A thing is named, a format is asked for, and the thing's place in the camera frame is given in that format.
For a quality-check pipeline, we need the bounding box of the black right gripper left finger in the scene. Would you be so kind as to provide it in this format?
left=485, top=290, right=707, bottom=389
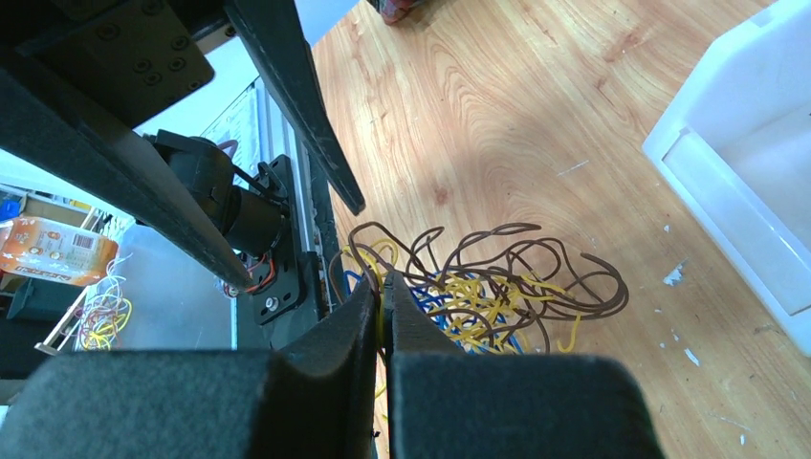
left=1, top=282, right=377, bottom=458

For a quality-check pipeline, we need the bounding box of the plaid cloth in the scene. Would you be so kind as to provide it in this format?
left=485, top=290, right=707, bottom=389
left=365, top=0, right=446, bottom=27

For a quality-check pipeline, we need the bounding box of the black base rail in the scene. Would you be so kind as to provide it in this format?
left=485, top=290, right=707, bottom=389
left=221, top=82, right=346, bottom=350

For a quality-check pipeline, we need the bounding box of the orange package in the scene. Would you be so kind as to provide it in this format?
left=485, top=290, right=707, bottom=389
left=1, top=216, right=119, bottom=287

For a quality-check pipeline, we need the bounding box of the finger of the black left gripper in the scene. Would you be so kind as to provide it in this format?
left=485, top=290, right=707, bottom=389
left=225, top=0, right=365, bottom=215

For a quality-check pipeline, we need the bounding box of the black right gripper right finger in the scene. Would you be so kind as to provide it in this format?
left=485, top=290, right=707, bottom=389
left=384, top=273, right=664, bottom=458

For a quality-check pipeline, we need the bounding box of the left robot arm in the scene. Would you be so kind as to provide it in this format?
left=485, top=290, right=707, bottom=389
left=1, top=1, right=365, bottom=288

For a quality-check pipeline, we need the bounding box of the white plastic bin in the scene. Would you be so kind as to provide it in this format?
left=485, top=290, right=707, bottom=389
left=643, top=1, right=810, bottom=355

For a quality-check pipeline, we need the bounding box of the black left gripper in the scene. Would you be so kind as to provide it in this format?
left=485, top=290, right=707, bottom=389
left=1, top=0, right=252, bottom=289

